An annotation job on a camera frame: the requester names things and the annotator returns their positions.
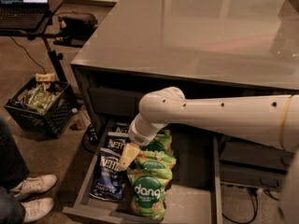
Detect person's jeans leg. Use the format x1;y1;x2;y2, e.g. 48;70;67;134
0;117;29;224

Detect upper white sneaker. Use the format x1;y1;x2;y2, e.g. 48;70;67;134
9;175;57;201

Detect green dang chip bag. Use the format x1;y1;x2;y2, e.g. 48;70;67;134
141;134;173;155
157;128;171;135
127;169;173;221
135;151;177;170

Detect laptop computer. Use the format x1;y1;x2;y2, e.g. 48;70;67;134
0;0;50;30

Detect right middle drawer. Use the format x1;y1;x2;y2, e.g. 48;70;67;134
220;142;293;172

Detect black power adapter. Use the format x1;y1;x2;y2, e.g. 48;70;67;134
81;124;99;153

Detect black cable on floor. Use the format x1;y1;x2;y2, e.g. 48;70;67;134
221;188;281;224

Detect green snack bags in crate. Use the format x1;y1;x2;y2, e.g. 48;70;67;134
20;83;62;114

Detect tan snack bar on crate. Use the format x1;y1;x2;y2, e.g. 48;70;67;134
36;73;56;82

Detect black laptop stand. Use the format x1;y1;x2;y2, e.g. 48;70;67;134
0;0;70;82

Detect rear green Dang chip bag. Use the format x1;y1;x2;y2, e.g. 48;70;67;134
157;128;171;135

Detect open middle drawer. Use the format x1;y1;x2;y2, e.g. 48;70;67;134
63;124;222;224

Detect closed top drawer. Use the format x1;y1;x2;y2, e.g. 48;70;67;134
89;86;143;117

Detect white sneaker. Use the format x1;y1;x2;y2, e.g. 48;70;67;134
9;175;57;201
21;198;54;223

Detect dark grey counter cabinet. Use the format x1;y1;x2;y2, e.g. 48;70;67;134
70;0;299;192

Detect black plastic crate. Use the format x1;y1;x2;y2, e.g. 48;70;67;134
4;77;77;138

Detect blue kettle chip bag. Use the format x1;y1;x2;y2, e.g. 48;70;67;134
106;132;129;154
112;122;130;133
90;147;124;202

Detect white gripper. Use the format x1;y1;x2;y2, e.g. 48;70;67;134
118;121;156;171

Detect right lower drawer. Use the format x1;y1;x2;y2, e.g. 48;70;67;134
220;164;285;190

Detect front green Dang chip bag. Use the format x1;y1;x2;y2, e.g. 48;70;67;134
127;169;173;221

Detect lower white sneaker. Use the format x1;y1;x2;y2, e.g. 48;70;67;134
21;198;54;223

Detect dark bag on stand base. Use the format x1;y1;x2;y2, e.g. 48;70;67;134
54;11;98;47

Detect thin laptop cable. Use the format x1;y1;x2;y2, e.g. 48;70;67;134
9;35;48;76

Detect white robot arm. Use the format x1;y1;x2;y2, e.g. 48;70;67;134
119;87;299;224

